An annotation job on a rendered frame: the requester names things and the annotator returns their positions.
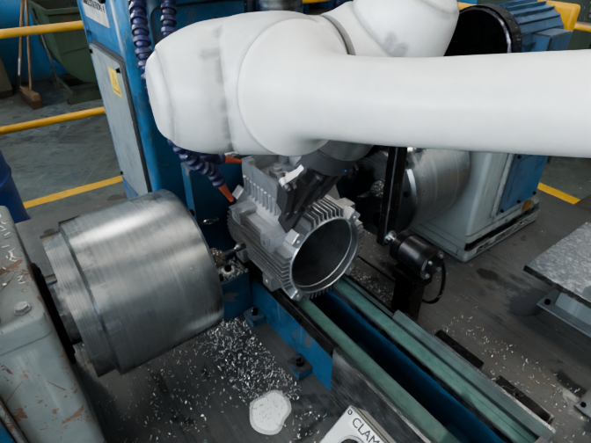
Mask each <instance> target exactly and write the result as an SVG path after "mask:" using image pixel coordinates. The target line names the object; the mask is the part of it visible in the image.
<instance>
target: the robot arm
mask: <svg viewBox="0 0 591 443"><path fill-rule="evenodd" d="M458 17H459V6H458V4H457V1H456V0H353V2H352V1H350V2H346V3H344V4H342V5H341V6H339V7H338V8H336V9H334V10H332V11H328V12H326V13H323V14H320V15H305V14H302V13H299V12H295V11H258V12H248V13H242V14H237V15H233V16H230V17H226V18H215V19H210V20H204V21H201V22H197V23H194V24H192V25H188V26H186V27H184V28H182V29H180V30H178V31H176V32H175V33H172V34H170V35H169V36H167V37H166V38H164V39H163V40H161V41H160V42H159V43H157V44H156V46H155V48H154V52H153V53H152V55H151V56H150V57H149V59H148V60H147V62H146V66H145V76H146V83H147V88H148V93H149V97H150V104H151V108H152V112H153V115H154V118H155V122H156V123H157V128H158V130H159V131H160V132H161V134H162V135H163V136H164V137H166V138H168V139H170V140H171V141H172V142H173V143H174V144H175V145H176V146H178V147H181V148H183V149H188V150H192V151H196V152H201V153H208V154H224V153H231V152H237V153H238V154H239V155H283V156H301V158H300V159H299V161H298V162H296V164H295V166H294V171H292V172H290V173H289V174H288V173H286V174H284V173H283V172H281V173H279V174H278V175H277V176H276V178H277V180H278V181H279V186H278V192H277V200H276V204H277V205H278V207H279V208H280V210H281V214H280V216H279V218H278V222H279V223H280V225H281V226H282V228H283V229H284V231H285V232H286V233H288V232H289V231H290V230H291V229H292V228H293V229H294V228H295V227H296V225H297V223H298V222H299V221H300V219H301V218H302V216H303V214H304V213H305V211H306V209H307V211H308V212H311V211H312V210H313V209H314V207H313V206H312V203H313V202H314V200H315V201H316V202H319V201H321V199H322V198H323V197H324V196H325V195H326V194H327V193H328V192H329V191H330V190H331V189H332V188H333V186H334V185H335V184H336V183H337V182H338V181H339V180H340V179H341V177H342V176H343V175H344V174H345V173H346V172H348V171H349V170H350V169H351V168H352V167H353V166H354V165H355V162H356V160H358V159H360V158H363V157H364V156H365V155H367V154H368V152H369V151H370V150H371V149H372V147H373V146H374V145H383V146H394V147H407V148H422V149H450V150H465V151H480V152H495V153H510V154H525V155H540V156H569V157H585V158H591V49H584V50H566V51H548V52H530V53H512V54H477V55H460V56H444V54H445V52H446V50H447V48H448V46H449V43H450V41H451V39H452V36H453V33H454V31H455V29H456V23H457V20H458ZM443 56H444V57H443Z"/></svg>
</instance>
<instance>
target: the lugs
mask: <svg viewBox="0 0 591 443"><path fill-rule="evenodd" d="M231 195H232V196H233V197H234V198H236V199H237V200H239V201H241V202H244V201H245V199H246V197H247V196H248V192H247V190H246V189H244V188H243V187H242V186H241V185H238V186H237V188H236V189H235V191H234V192H233V193H232V194H231ZM344 216H345V217H347V219H348V220H350V221H352V222H353V223H355V222H356V221H357V219H358V218H359V216H360V214H359V213H358V212H357V211H355V210H354V209H353V208H351V207H350V206H348V205H346V206H345V208H344ZM305 238H306V237H305V236H304V235H303V234H301V233H300V232H299V231H297V230H296V229H293V228H292V229H291V230H290V231H289V232H288V234H287V235H286V237H285V238H284V240H285V241H286V242H287V243H288V244H289V245H291V246H292V247H294V248H296V249H298V248H299V247H300V245H301V244H302V242H303V241H304V239H305ZM354 267H355V265H354V264H353V263H352V262H351V264H350V266H349V267H348V268H347V269H346V271H345V272H344V274H346V275H349V274H350V272H351V271H352V270H353V269H354ZM285 293H286V294H287V295H288V296H289V297H290V298H291V299H292V300H295V301H300V300H301V298H302V297H303V295H304V294H305V293H303V292H300V291H298V290H296V289H295V288H291V289H289V290H287V291H286V292H285Z"/></svg>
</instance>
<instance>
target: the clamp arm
mask: <svg viewBox="0 0 591 443"><path fill-rule="evenodd" d="M407 152H408V148H407V147H394V146H389V151H388V158H387V165H386V172H385V179H384V186H383V198H382V204H381V205H380V210H381V212H380V219H379V225H378V232H377V239H376V242H377V243H378V244H380V245H381V246H383V247H384V246H386V245H388V244H390V243H389V242H388V241H390V238H389V237H387V236H393V235H394V234H395V235H396V233H395V229H396V224H397V218H398V208H399V202H400V196H401V191H402V185H403V179H404V174H405V163H406V158H407ZM392 233H394V234H392ZM387 240H388V241H387Z"/></svg>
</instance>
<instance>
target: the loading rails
mask: <svg viewBox="0 0 591 443"><path fill-rule="evenodd" d="M237 260H238V261H239V262H240V263H241V264H242V265H245V268H247V269H248V270H247V271H249V273H250V283H251V295H252V306H253V307H252V308H250V309H247V310H246V311H245V312H244V317H245V319H246V320H247V321H248V322H249V323H250V325H251V326H252V327H253V328H255V327H257V326H259V325H261V324H263V323H265V322H268V323H269V324H270V325H271V327H272V328H273V329H274V330H275V331H276V332H277V333H278V334H279V336H280V337H281V338H282V339H283V340H284V341H285V342H286V343H287V345H288V346H289V347H290V348H291V349H292V350H293V351H294V352H295V354H296V356H295V357H294V358H292V359H290V360H288V361H287V367H288V369H289V370H290V371H291V373H292V374H293V375H294V376H295V377H296V379H297V380H298V381H300V380H301V379H302V378H304V377H306V376H307V375H309V374H311V373H313V374H314V375H315V376H316V377H317V378H318V379H319V380H320V381H321V382H322V383H323V384H324V385H325V386H326V388H327V389H328V390H329V391H330V399H331V400H332V401H333V402H334V403H335V404H336V405H337V407H338V408H339V409H340V410H341V411H342V412H343V413H344V412H345V411H346V409H347V408H348V407H349V406H350V405H352V406H354V405H355V406H356V407H357V408H359V409H362V410H365V411H367V412H368V413H369V414H370V416H371V417H372V418H373V419H374V420H375V421H376V422H377V423H378V424H379V425H380V426H381V427H382V428H383V429H384V430H385V431H386V432H387V433H388V434H389V435H390V436H391V437H392V438H393V439H394V440H395V441H396V442H397V443H550V441H551V439H552V437H553V436H554V434H555V432H556V430H555V429H554V428H552V427H551V426H550V425H548V424H547V423H546V422H544V421H543V420H542V419H541V418H540V417H539V416H537V415H536V414H535V413H534V412H532V411H531V410H530V409H528V408H527V407H526V406H524V405H523V404H522V403H520V402H519V401H518V400H517V399H515V398H514V397H513V396H511V395H510V394H509V393H507V392H506V390H505V389H503V388H502V387H501V386H499V385H498V384H497V383H495V382H494V381H493V380H491V379H490V378H489V377H488V376H486V375H485V374H483V373H482V372H481V371H480V370H478V369H477V368H476V367H474V366H473V365H472V364H471V363H470V362H469V361H468V360H466V359H465V358H464V357H462V356H461V355H460V354H459V353H457V352H456V351H454V350H453V349H452V348H451V347H449V346H448V345H447V344H445V343H444V342H443V341H441V340H440V339H439V338H438V337H436V336H435V334H433V333H432V332H431V331H429V330H428V329H427V328H425V327H424V326H423V325H422V324H420V323H419V322H418V321H416V320H415V319H414V318H412V317H411V316H410V315H408V314H407V313H406V312H405V311H403V310H402V309H401V308H399V309H398V310H397V311H395V310H394V309H392V308H391V307H390V306H388V305H387V304H386V303H385V302H383V301H382V300H381V299H379V298H378V297H377V296H376V295H374V294H373V293H372V292H370V291H369V290H368V289H367V288H365V287H364V286H363V285H362V284H361V283H360V282H359V281H357V280H356V279H355V278H353V277H352V276H351V275H350V274H349V275H346V274H344V273H343V274H342V275H341V276H340V277H339V284H337V283H336V282H335V287H333V286H332V289H331V290H330V289H329V288H328V292H326V291H325V292H324V294H322V293H321V294H320V296H319V295H318V294H317V297H315V296H314V295H313V299H311V298H309V300H308V299H307V298H306V297H305V296H303V297H302V298H301V300H300V301H295V300H292V299H291V298H290V297H289V296H288V295H287V294H286V293H285V291H284V290H283V289H282V288H281V287H280V288H278V289H276V290H274V291H273V292H271V291H270V290H269V289H268V288H267V286H266V285H265V284H264V283H263V272H262V271H261V270H260V269H259V268H258V267H257V266H256V265H255V264H254V263H253V262H252V261H251V260H250V261H248V262H245V263H243V262H242V261H241V260H240V259H239V258H237Z"/></svg>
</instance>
